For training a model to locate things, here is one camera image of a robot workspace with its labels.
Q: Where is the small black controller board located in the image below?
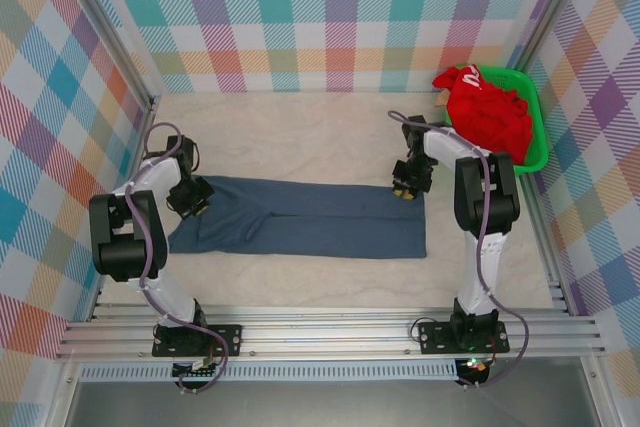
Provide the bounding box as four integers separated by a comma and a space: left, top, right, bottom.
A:
172, 354, 224, 383
457, 356, 494, 388

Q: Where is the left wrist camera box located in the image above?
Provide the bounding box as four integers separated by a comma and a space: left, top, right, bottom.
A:
166, 185, 195, 221

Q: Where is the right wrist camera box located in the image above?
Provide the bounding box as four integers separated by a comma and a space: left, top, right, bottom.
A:
391, 159, 414, 189

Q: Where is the red t-shirt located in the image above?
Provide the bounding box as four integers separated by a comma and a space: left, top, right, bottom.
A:
432, 64, 534, 168

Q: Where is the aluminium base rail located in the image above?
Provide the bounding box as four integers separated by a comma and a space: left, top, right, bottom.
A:
54, 304, 606, 363

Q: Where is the slotted white cable duct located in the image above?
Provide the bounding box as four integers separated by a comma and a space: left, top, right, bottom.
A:
79, 363, 459, 383

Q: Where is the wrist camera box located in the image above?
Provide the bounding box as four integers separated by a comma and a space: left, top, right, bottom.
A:
391, 159, 414, 189
166, 185, 195, 221

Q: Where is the blue t-shirt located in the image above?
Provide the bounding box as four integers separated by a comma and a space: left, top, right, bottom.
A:
167, 174, 429, 261

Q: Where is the green plastic laundry basket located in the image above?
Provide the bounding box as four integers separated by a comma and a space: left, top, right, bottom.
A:
443, 65, 550, 178

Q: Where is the aluminium frame post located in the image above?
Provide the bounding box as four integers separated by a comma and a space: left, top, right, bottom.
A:
47, 0, 164, 111
514, 0, 594, 73

